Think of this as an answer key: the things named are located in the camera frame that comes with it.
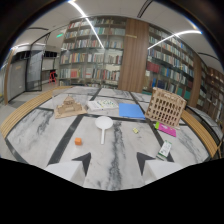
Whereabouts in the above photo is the pink package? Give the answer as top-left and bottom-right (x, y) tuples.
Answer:
(154, 121), (177, 138)

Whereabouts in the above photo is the green and white packet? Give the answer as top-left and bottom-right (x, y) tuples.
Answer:
(156, 139), (173, 162)

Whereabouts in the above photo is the white round hand fan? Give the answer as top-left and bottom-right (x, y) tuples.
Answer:
(94, 115), (114, 146)

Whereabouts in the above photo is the wooden lattice building model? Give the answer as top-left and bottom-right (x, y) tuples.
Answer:
(144, 86), (188, 129)

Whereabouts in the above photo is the wooden building model in case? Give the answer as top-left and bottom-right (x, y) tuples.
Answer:
(51, 89), (90, 120)

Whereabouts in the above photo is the blue folder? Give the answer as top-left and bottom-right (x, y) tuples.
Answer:
(118, 102), (147, 120)

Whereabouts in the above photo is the white and green book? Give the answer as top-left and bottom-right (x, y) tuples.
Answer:
(86, 98), (120, 112)

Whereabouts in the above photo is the red chair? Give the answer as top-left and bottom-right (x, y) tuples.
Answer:
(48, 69), (58, 85)

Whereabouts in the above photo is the long curved bookshelf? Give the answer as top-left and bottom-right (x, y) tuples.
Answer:
(142, 23), (224, 125)

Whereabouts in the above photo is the bookshelf with books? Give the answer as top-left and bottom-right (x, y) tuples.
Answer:
(58, 15), (128, 89)

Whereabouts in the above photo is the wooden wall column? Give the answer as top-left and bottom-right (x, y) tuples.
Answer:
(117, 17), (150, 93)

